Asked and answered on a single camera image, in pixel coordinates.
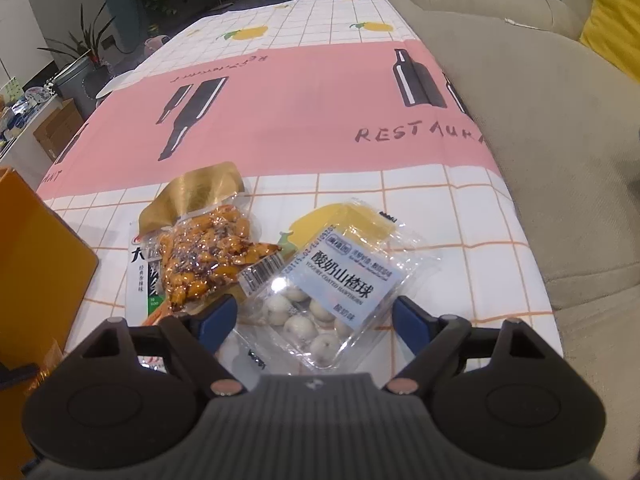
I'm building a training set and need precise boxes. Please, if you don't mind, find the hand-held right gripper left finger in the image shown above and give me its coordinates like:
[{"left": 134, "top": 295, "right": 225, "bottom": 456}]
[{"left": 80, "top": 294, "right": 247, "bottom": 397}]

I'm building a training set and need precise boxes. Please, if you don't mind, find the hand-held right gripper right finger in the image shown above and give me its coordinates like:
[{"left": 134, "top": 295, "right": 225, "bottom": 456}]
[{"left": 385, "top": 295, "right": 551, "bottom": 396}]

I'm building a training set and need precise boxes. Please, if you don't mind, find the gold packet of orange peanuts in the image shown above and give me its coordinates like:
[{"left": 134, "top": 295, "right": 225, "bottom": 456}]
[{"left": 139, "top": 161, "right": 283, "bottom": 317}]

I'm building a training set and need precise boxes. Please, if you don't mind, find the clear packet of white balls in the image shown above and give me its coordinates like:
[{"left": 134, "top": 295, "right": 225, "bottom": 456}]
[{"left": 220, "top": 199, "right": 443, "bottom": 375}]

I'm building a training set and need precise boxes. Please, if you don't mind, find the white and green snack packet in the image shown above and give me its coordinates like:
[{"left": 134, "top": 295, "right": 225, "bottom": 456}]
[{"left": 125, "top": 232, "right": 177, "bottom": 327}]

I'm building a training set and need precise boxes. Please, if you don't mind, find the orange cardboard box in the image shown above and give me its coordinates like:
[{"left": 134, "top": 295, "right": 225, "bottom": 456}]
[{"left": 0, "top": 166, "right": 100, "bottom": 480}]

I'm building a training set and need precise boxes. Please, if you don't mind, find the printed checked tablecloth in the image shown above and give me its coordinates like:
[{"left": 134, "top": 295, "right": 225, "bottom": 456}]
[{"left": 35, "top": 0, "right": 563, "bottom": 391}]

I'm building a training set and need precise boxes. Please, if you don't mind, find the beige sofa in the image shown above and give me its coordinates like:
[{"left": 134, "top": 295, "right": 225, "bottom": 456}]
[{"left": 385, "top": 0, "right": 640, "bottom": 480}]

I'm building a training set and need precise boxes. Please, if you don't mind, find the brown cardboard box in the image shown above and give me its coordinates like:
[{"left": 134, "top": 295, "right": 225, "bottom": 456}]
[{"left": 32, "top": 97, "right": 86, "bottom": 162}]

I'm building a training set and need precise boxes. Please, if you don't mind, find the white round wheeled stool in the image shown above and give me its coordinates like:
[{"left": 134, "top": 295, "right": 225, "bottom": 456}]
[{"left": 95, "top": 72, "right": 134, "bottom": 99}]

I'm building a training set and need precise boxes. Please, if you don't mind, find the white television cabinet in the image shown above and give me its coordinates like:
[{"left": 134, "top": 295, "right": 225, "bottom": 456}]
[{"left": 0, "top": 95, "right": 76, "bottom": 173}]

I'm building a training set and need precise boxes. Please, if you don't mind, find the grey plant pot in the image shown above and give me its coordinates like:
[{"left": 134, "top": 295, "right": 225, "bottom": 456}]
[{"left": 51, "top": 56, "right": 109, "bottom": 112}]

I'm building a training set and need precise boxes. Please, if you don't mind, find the pile of small toys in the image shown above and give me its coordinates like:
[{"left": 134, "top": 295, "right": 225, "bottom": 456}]
[{"left": 0, "top": 82, "right": 57, "bottom": 147}]

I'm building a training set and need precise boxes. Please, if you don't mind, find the long-leaved potted plant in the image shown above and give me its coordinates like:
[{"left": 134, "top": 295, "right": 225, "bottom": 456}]
[{"left": 37, "top": 2, "right": 119, "bottom": 68}]

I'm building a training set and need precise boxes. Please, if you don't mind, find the yellow pillow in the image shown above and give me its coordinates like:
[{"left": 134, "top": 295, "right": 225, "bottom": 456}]
[{"left": 580, "top": 0, "right": 640, "bottom": 83}]

